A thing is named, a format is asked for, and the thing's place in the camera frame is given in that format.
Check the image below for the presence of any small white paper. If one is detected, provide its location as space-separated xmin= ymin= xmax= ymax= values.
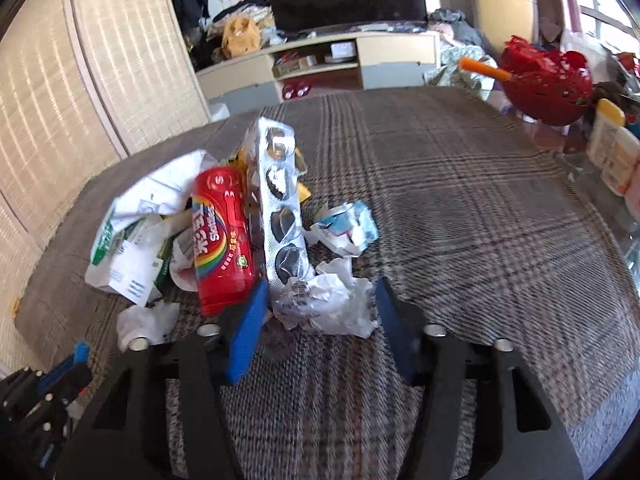
xmin=116 ymin=300 xmax=180 ymax=352

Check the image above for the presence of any white bottle orange label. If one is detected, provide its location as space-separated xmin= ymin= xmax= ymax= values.
xmin=601 ymin=127 xmax=640 ymax=196

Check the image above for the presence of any beige grey TV cabinet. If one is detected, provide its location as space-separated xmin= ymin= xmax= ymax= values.
xmin=196 ymin=32 xmax=440 ymax=115

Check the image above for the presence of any white tissue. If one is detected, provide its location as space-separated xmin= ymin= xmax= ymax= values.
xmin=272 ymin=258 xmax=378 ymax=339

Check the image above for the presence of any orange stick handle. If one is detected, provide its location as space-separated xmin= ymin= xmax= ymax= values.
xmin=458 ymin=58 xmax=512 ymax=82

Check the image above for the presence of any woven bamboo screen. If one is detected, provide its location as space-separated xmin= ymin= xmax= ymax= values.
xmin=1 ymin=0 xmax=210 ymax=370

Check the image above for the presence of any floral cloth pile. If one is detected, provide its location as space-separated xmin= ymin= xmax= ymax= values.
xmin=423 ymin=41 xmax=498 ymax=101

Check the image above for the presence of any yellow wrapper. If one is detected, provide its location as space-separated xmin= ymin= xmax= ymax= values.
xmin=228 ymin=148 xmax=311 ymax=203

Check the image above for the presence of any red plastic basket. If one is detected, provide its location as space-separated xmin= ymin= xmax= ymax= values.
xmin=499 ymin=36 xmax=592 ymax=126

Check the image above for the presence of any yellow bag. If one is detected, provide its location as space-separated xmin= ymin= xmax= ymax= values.
xmin=221 ymin=14 xmax=262 ymax=60

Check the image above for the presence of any plaid grey table cloth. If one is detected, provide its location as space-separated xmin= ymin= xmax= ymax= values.
xmin=14 ymin=84 xmax=640 ymax=480

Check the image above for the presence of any blue white wrapper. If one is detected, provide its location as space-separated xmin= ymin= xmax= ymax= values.
xmin=304 ymin=200 xmax=378 ymax=258

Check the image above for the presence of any white device on shelf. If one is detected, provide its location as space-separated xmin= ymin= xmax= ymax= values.
xmin=330 ymin=41 xmax=357 ymax=60

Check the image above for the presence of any red Skittles can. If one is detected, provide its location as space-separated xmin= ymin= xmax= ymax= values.
xmin=191 ymin=166 xmax=256 ymax=318

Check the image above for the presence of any yellow cap white bottle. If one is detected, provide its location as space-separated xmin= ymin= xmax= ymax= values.
xmin=586 ymin=99 xmax=626 ymax=170

